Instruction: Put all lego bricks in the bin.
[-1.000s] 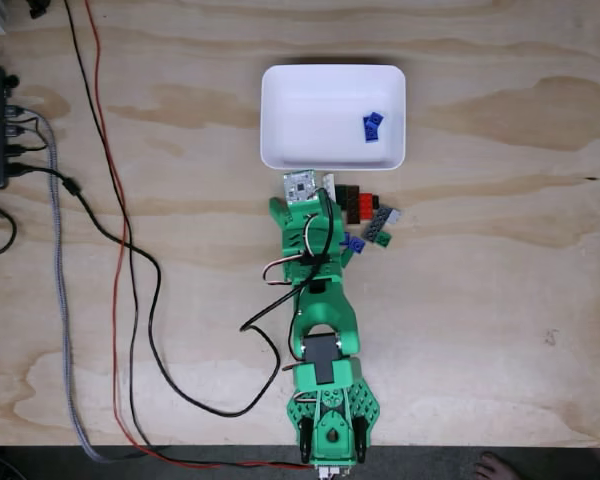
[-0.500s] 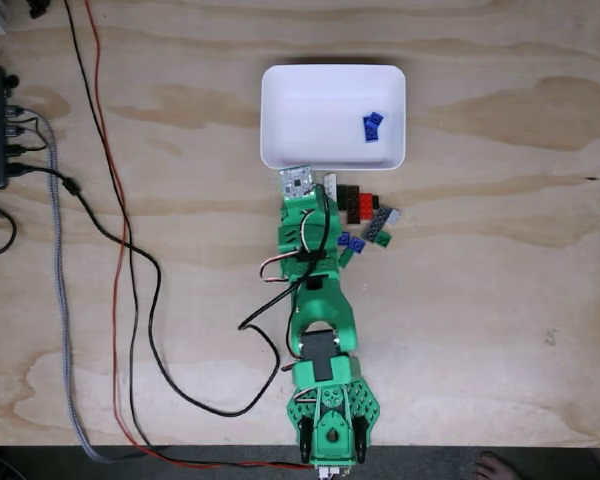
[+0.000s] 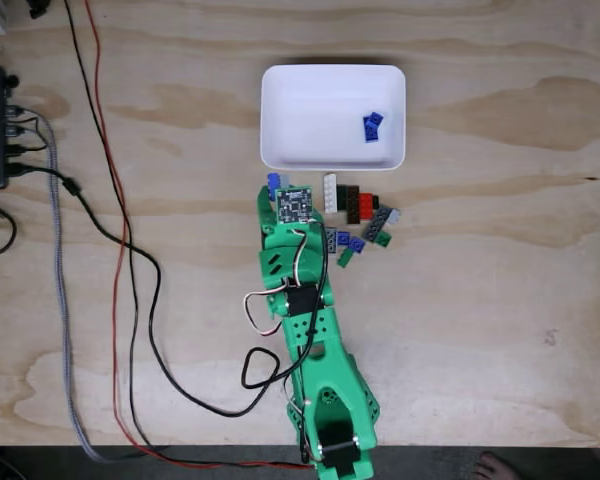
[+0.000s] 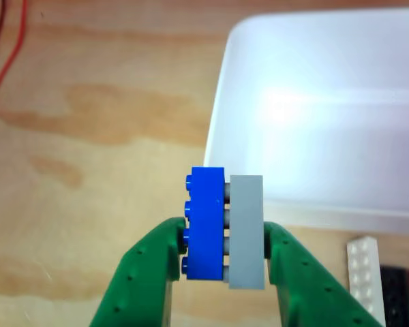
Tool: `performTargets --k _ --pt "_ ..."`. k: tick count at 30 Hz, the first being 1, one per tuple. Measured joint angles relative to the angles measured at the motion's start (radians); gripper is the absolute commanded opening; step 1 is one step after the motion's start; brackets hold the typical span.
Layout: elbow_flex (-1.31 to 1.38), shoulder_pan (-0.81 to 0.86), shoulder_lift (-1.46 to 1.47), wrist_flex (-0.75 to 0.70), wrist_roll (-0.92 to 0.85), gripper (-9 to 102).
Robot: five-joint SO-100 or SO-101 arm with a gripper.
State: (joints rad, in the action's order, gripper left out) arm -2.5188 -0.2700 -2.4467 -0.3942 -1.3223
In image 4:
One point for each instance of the white plastic bin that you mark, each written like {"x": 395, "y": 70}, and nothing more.
{"x": 310, "y": 136}

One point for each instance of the blue two-by-four lego brick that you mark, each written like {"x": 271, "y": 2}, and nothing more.
{"x": 204, "y": 221}

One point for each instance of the white long lego plate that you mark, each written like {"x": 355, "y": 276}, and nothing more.
{"x": 364, "y": 272}

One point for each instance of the black lego brick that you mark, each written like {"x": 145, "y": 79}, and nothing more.
{"x": 393, "y": 299}

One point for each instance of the grey two-by-four lego brick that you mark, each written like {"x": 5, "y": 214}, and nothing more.
{"x": 247, "y": 231}

